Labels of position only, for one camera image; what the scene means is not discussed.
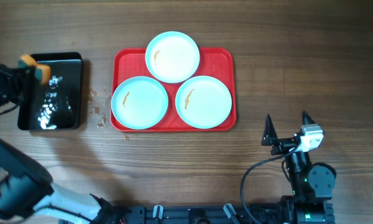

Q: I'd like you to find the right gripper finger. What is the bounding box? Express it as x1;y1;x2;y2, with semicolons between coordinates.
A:
302;111;315;125
261;114;279;146

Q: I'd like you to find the green orange sponge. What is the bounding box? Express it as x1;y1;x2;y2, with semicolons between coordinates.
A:
18;54;51;85

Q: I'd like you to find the white plate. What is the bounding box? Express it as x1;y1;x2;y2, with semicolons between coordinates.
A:
111;76;168;130
175;75;233;129
145;31;200;83

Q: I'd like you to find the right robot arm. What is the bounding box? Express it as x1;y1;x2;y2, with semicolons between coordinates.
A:
261;111;336;223

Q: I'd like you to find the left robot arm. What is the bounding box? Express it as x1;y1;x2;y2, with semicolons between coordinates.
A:
0;55;117;223

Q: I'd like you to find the red plastic tray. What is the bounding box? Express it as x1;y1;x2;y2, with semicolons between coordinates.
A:
112;47;237;133

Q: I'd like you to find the black rectangular water basin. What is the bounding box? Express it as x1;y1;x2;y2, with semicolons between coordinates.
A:
17;52;83;131

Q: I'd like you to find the white plate top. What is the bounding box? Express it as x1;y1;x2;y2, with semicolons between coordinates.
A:
145;31;200;83

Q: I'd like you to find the black left cable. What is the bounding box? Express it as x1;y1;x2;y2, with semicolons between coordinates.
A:
0;102;21;116

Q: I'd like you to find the black cable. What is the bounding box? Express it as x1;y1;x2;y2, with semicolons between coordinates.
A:
0;102;21;116
239;143;301;224

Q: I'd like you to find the black right cable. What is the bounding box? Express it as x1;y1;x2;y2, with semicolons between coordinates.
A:
239;143;301;224

